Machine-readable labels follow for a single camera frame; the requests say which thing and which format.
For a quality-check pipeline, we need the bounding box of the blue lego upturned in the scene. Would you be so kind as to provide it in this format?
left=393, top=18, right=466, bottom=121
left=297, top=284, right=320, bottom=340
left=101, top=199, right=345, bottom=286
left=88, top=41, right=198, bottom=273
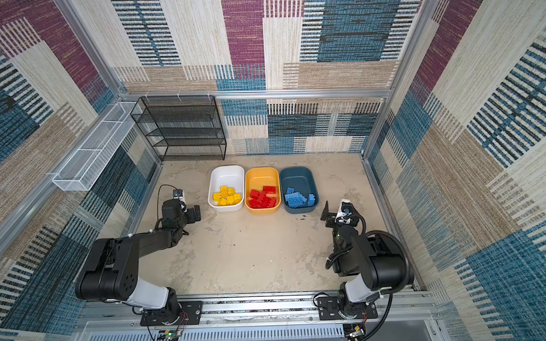
left=297, top=192, right=307, bottom=203

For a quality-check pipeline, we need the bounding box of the black wire mesh shelf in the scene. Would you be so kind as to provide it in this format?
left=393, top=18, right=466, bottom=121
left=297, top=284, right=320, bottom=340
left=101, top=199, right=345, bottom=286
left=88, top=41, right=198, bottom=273
left=130, top=95, right=227, bottom=162

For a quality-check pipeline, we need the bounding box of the white wire mesh basket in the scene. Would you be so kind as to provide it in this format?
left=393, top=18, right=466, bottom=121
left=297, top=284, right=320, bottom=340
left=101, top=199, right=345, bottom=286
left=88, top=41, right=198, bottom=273
left=52, top=102, right=134, bottom=192

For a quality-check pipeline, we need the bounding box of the red lego tall block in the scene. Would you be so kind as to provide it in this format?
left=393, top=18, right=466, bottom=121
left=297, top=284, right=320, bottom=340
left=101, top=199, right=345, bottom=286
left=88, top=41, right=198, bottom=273
left=249, top=190, right=260, bottom=200

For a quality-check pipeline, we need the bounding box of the black corrugated cable conduit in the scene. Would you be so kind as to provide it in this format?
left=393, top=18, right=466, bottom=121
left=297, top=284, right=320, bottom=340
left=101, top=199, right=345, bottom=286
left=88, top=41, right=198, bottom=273
left=326, top=210, right=415, bottom=341

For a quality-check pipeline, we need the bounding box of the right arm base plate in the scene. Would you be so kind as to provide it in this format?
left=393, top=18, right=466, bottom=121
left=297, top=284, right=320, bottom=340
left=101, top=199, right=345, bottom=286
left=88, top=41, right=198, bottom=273
left=312, top=294, right=378, bottom=321

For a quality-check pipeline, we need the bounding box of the yellow plastic bin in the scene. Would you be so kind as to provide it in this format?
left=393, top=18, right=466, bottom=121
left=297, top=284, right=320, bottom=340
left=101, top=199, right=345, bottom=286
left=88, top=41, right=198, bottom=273
left=245, top=167, right=282, bottom=215

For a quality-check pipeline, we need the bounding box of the dark blue plastic bin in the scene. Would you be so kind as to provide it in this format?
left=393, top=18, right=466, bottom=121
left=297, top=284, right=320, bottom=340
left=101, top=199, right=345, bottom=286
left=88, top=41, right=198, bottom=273
left=280, top=166, right=319, bottom=215

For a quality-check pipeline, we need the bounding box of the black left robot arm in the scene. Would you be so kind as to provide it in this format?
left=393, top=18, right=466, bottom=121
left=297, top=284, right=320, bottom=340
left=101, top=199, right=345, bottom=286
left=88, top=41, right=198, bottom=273
left=75, top=197, right=203, bottom=328

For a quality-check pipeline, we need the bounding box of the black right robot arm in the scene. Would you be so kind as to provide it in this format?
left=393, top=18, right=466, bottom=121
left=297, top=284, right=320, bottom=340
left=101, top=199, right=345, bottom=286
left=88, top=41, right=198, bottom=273
left=316, top=200, right=415, bottom=320

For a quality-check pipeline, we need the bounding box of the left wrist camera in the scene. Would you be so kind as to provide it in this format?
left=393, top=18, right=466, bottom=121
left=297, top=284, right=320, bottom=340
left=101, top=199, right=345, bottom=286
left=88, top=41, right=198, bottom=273
left=173, top=189, right=186, bottom=204

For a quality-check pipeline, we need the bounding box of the aluminium front rail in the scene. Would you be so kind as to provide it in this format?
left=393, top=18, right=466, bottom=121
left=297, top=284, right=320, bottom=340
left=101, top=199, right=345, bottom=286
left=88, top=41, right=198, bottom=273
left=71, top=288, right=450, bottom=340

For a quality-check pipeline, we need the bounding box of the red lego long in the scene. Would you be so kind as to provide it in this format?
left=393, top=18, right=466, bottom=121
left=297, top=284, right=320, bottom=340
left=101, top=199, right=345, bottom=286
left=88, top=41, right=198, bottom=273
left=267, top=197, right=277, bottom=208

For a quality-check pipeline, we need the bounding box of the white plastic bin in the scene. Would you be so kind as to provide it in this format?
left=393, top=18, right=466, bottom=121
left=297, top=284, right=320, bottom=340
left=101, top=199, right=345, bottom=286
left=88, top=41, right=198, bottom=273
left=208, top=165, right=245, bottom=213

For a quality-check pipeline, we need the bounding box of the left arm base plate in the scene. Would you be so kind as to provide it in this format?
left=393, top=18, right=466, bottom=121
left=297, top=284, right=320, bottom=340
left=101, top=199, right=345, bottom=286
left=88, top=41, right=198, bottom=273
left=140, top=301, right=203, bottom=327

